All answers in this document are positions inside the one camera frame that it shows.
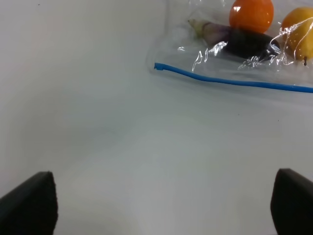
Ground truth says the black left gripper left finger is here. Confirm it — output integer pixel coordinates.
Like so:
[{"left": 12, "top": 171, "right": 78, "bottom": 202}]
[{"left": 0, "top": 171, "right": 58, "bottom": 235}]

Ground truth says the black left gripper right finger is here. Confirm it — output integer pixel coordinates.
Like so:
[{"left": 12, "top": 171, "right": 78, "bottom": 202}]
[{"left": 270, "top": 168, "right": 313, "bottom": 235}]

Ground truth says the clear zip bag blue seal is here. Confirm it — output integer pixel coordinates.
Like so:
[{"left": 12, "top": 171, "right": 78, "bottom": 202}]
[{"left": 147, "top": 0, "right": 313, "bottom": 93}]

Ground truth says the dark purple eggplant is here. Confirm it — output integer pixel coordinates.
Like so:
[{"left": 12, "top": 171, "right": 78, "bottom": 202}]
[{"left": 188, "top": 19, "right": 280, "bottom": 62}]

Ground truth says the yellow pear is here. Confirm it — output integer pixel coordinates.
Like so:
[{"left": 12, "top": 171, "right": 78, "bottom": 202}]
[{"left": 281, "top": 7, "right": 313, "bottom": 66}]

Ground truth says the orange fruit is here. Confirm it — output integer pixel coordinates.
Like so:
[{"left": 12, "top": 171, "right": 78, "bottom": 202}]
[{"left": 229, "top": 0, "right": 274, "bottom": 33}]

